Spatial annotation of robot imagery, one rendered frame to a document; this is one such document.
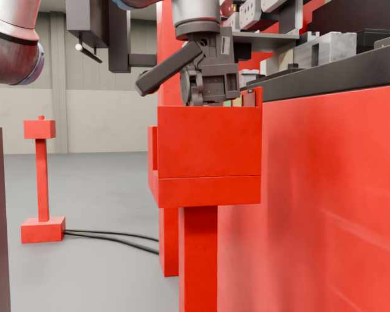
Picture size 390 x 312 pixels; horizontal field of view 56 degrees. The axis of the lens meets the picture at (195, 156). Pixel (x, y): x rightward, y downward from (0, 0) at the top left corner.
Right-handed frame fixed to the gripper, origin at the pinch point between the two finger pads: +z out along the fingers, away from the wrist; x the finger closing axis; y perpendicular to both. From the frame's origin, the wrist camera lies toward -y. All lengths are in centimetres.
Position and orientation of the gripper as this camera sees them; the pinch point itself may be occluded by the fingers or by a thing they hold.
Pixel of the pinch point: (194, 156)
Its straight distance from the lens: 59.2
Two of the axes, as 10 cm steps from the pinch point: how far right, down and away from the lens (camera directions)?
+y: 9.8, -1.0, 1.9
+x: -2.0, -0.9, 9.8
